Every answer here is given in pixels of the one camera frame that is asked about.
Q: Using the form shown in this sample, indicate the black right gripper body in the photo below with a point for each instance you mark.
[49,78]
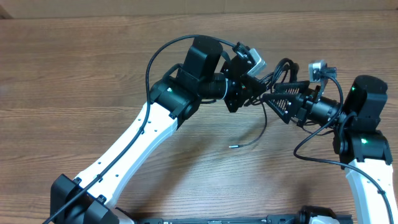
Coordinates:
[308,109]

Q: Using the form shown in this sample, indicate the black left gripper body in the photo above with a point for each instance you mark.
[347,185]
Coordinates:
[234,94]

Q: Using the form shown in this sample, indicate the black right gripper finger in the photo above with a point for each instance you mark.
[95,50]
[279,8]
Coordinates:
[285,105]
[290,88]

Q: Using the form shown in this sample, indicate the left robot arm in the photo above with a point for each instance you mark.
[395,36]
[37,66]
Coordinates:
[207,74]

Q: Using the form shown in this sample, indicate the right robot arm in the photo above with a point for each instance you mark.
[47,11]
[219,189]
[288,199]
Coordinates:
[364,151]

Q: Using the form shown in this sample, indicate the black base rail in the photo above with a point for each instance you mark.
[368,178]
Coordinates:
[270,219]

